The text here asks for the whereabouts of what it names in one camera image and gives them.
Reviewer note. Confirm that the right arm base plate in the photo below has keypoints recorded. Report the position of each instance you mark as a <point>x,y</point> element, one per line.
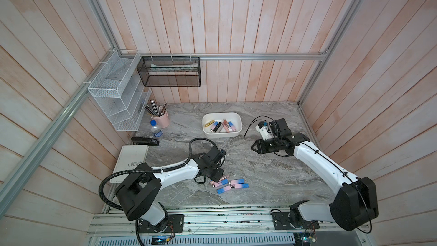
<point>291,221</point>

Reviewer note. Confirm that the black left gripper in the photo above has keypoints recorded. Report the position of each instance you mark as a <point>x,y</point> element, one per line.
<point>218,176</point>

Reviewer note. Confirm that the pink clear lip gloss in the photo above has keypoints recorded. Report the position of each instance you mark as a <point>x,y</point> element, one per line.
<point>226,126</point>

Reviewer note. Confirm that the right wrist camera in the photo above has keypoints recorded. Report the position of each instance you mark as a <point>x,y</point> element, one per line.
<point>265,131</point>

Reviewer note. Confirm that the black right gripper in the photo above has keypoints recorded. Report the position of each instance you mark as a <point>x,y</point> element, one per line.
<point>259,145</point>

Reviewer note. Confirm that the pens in cup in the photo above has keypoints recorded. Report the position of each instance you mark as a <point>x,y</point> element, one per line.
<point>153,109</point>

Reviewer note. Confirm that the pink round cup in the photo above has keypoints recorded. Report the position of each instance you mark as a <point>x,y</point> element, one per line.
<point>162,121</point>

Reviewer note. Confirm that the pink blue lipstick bottom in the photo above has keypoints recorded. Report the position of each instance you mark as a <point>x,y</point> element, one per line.
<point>225,189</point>

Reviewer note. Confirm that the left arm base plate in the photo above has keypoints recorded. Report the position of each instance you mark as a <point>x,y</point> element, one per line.
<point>172,223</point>

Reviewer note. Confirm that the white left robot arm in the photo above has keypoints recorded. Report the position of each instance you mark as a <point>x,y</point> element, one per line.
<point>138,191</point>

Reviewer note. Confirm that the white wire mesh shelf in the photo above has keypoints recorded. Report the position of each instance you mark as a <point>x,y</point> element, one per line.
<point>119,91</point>

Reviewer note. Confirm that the black mesh wall basket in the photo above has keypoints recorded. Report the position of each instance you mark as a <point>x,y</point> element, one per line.
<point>170,71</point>

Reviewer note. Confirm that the white plastic storage box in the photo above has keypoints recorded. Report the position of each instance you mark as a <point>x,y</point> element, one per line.
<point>219,117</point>

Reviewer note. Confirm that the black stapler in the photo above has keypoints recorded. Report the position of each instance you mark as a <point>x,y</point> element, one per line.
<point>145,141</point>

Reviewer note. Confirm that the pink blue lipstick top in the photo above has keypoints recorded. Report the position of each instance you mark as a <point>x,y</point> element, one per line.
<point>215,126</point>

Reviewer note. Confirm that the small clear water bottle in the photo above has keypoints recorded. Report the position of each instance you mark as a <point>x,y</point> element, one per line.
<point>156,129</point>

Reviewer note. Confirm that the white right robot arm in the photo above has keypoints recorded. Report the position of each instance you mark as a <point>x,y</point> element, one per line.
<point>355,202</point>

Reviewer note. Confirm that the pink blue lipstick tube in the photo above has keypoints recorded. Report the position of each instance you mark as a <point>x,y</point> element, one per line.
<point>233,128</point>

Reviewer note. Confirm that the pink clear gloss on table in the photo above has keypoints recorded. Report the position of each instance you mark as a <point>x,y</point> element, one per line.
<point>224,177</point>

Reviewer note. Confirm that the white book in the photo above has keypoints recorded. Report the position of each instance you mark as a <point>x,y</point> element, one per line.
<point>130,157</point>

